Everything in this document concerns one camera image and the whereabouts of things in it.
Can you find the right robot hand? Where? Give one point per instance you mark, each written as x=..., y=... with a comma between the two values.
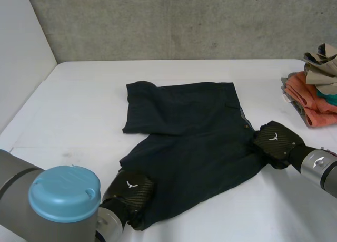
x=276, y=144

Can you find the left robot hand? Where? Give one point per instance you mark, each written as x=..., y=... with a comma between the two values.
x=131, y=192

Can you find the dark blue shorts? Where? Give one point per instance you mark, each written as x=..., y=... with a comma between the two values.
x=189, y=152

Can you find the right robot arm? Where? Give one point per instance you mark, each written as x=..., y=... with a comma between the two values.
x=319, y=168

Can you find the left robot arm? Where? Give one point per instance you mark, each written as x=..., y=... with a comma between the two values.
x=52, y=197

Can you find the coral towel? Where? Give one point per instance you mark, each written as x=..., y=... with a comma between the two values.
x=310, y=99

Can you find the teal towel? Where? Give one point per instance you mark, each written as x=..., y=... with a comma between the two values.
x=329, y=97

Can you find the beige shorts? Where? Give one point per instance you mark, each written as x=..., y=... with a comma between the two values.
x=322, y=68

